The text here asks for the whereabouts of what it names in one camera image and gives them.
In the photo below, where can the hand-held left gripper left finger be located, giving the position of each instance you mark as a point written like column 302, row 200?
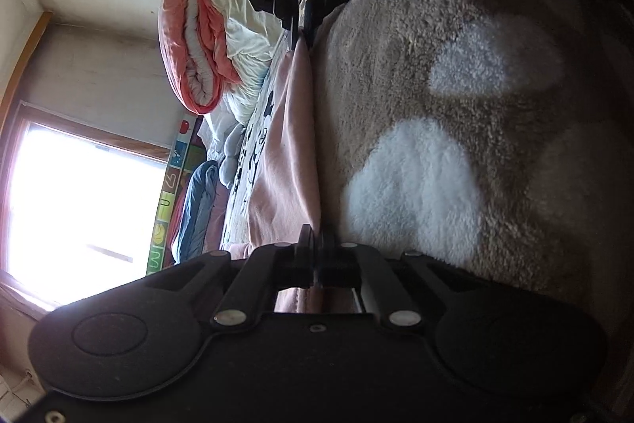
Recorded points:
column 306, row 257

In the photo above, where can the blue cloth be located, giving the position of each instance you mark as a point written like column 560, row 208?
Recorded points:
column 198, row 205

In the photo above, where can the window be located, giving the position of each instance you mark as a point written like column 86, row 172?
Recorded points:
column 74, row 205

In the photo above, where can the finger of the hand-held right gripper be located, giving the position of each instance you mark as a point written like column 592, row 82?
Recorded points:
column 309, row 19
column 277, row 6

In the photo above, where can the orange folded quilt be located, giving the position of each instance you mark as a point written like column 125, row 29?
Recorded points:
column 173, row 31

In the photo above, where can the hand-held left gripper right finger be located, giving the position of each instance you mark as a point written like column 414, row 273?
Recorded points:
column 324, row 259

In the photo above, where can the grey plush toy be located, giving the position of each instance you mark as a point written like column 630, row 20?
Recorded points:
column 230, row 155

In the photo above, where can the printed fleece blanket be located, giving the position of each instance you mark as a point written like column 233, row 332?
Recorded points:
column 396, row 56

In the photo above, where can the cream quilt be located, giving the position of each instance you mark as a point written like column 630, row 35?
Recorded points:
column 242, row 31

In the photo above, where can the pink sweatshirt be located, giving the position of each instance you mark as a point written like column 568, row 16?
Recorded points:
column 287, row 155

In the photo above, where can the colourful alphabet mat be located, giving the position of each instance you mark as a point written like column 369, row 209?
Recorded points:
column 171, row 185

